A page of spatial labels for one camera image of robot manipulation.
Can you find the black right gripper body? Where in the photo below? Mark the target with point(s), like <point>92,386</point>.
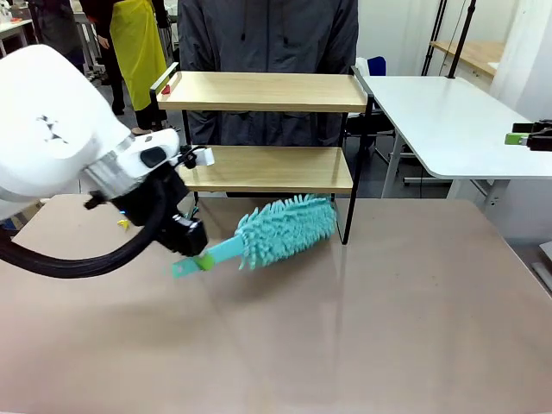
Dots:
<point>541,138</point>

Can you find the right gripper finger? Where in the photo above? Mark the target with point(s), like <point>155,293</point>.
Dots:
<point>522,127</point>
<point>515,139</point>

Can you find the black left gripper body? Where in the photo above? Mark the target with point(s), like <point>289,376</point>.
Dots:
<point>185,237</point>

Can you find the teal microfiber duster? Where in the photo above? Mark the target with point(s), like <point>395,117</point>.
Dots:
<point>284,228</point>

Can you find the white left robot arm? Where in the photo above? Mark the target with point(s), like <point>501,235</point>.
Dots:
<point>43,129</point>

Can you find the yellow paper scrap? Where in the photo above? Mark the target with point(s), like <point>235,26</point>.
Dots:
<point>124,224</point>

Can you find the white table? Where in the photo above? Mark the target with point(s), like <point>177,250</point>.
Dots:
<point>453,121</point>

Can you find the light wooden table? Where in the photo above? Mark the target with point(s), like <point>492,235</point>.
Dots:
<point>478,54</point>

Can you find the black stand pole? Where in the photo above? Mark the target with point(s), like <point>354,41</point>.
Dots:
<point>463,34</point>

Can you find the thin black tripod legs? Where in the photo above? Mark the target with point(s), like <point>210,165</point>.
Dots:
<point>433,39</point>

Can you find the blue chair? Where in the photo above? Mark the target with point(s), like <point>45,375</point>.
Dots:
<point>377,64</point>

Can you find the person in yellow apron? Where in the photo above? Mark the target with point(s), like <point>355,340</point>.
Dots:
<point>138,52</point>

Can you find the person in grey jacket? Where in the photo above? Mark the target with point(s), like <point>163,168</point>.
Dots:
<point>267,34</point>

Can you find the person in dark clothes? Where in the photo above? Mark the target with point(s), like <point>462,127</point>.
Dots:
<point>56,21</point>

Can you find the white background desk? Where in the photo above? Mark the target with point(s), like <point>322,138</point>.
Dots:
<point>13,28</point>

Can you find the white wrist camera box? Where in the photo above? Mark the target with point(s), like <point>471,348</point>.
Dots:
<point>207,157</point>

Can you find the grey metal bracket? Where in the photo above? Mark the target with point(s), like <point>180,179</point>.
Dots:
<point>547,259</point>

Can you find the two-tier wooden shelf black frame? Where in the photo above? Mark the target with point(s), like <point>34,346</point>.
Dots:
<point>267,90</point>

